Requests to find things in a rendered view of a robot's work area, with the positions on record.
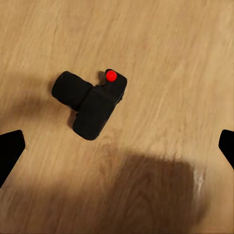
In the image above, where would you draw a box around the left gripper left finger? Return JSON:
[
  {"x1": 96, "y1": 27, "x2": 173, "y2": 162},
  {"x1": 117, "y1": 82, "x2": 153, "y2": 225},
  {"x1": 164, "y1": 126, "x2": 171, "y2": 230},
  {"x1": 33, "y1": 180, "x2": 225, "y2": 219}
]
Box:
[{"x1": 0, "y1": 130, "x2": 25, "y2": 188}]

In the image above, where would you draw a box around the digital camera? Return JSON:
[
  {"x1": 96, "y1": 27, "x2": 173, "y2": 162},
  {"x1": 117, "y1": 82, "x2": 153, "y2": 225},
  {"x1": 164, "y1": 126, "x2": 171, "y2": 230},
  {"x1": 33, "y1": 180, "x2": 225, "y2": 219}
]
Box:
[{"x1": 52, "y1": 69, "x2": 127, "y2": 140}]

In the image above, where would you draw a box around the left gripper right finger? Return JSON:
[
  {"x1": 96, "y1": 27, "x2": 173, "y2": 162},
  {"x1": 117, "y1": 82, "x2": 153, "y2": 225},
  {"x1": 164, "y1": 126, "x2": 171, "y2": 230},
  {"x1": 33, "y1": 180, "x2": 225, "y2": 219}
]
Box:
[{"x1": 218, "y1": 130, "x2": 234, "y2": 169}]

